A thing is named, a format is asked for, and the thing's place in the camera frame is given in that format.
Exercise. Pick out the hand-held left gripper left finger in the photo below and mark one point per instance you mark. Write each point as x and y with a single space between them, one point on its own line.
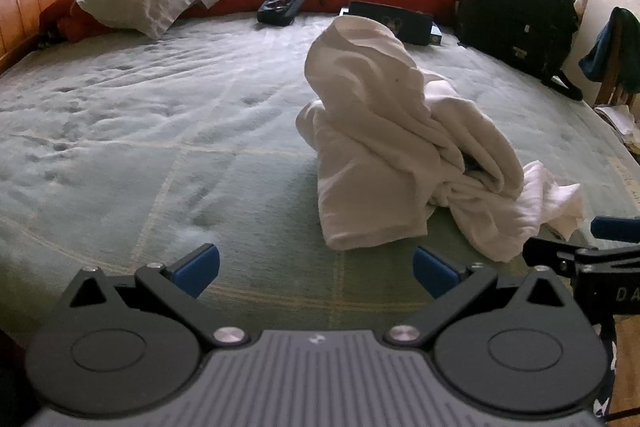
200 269

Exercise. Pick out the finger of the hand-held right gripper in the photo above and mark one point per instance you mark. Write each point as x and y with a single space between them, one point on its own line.
617 228
550 254

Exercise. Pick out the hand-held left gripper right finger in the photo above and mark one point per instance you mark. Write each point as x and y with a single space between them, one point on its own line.
435 274

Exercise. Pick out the white printed sweatshirt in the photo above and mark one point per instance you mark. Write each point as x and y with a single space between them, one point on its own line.
380 107

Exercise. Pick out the person's dark patterned clothing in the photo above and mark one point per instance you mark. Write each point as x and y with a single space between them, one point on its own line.
605 402

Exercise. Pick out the stack of papers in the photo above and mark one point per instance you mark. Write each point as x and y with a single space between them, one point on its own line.
620 117

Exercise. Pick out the wooden chair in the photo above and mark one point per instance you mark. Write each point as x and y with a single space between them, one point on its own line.
620 82

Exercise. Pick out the blue and white box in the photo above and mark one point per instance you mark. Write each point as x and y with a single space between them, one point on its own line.
436 36

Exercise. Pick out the dark pouch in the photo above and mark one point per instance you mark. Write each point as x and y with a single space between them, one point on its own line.
417 24

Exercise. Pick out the black case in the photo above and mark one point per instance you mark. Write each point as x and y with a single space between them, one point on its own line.
282 2

